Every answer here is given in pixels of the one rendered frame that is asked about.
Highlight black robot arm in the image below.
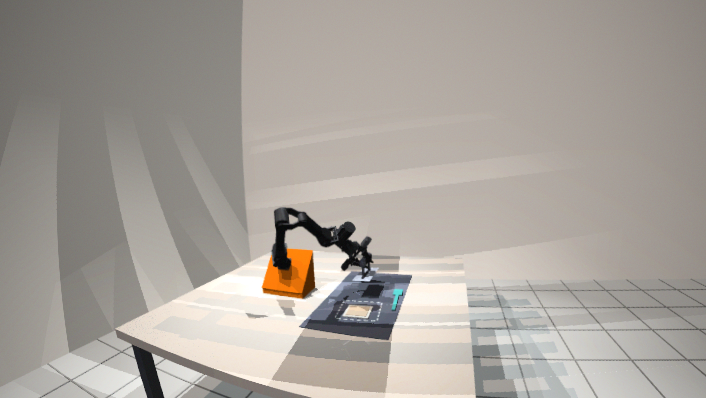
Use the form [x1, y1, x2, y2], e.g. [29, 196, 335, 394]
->
[272, 207, 356, 271]

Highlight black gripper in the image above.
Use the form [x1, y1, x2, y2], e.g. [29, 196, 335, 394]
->
[340, 236, 374, 272]

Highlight white square tile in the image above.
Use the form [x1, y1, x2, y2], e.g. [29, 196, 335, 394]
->
[343, 305, 373, 319]

